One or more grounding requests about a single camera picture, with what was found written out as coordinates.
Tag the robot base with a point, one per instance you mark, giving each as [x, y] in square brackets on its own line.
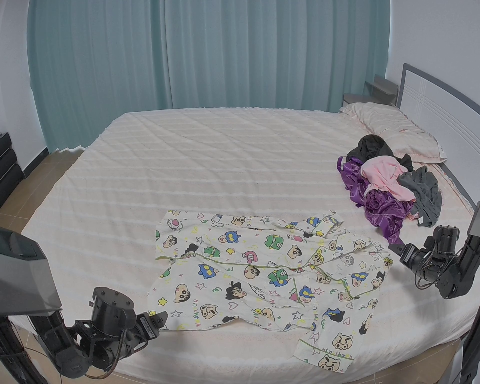
[459, 365]

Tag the blue-green curtain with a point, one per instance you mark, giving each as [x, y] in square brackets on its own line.
[225, 56]

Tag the pale pink pillow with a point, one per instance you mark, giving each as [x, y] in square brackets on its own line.
[393, 123]

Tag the pink garment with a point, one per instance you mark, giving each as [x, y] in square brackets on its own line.
[378, 172]

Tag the black chest of drawers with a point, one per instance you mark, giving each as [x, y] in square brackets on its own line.
[9, 165]

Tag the white printed pyjama top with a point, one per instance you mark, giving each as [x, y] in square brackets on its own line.
[243, 281]

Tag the bed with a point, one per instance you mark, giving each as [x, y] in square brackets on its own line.
[225, 157]

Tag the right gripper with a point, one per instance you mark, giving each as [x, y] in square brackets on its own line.
[412, 259]

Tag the grey bedside table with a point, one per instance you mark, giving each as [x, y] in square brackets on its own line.
[384, 86]

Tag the purple satin garment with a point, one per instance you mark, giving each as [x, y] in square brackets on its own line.
[382, 210]

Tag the dark grey garment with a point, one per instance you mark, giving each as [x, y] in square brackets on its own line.
[427, 195]

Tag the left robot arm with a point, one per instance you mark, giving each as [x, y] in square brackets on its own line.
[112, 311]

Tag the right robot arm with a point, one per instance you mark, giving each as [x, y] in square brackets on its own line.
[457, 277]

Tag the black garment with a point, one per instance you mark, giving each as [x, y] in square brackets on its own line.
[369, 146]

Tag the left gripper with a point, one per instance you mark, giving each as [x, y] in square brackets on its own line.
[146, 330]

